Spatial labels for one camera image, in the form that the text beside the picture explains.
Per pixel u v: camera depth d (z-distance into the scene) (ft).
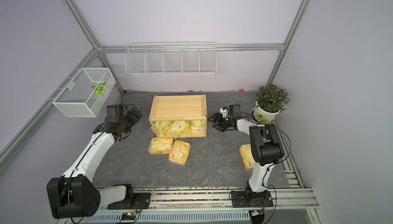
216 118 2.85
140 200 2.43
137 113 2.55
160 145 2.94
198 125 3.10
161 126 3.08
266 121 2.94
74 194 1.30
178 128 3.06
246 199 2.40
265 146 1.67
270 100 2.92
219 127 2.92
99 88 2.66
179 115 2.75
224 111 3.06
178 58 3.25
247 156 2.76
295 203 2.43
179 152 2.77
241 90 4.08
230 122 2.62
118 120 2.06
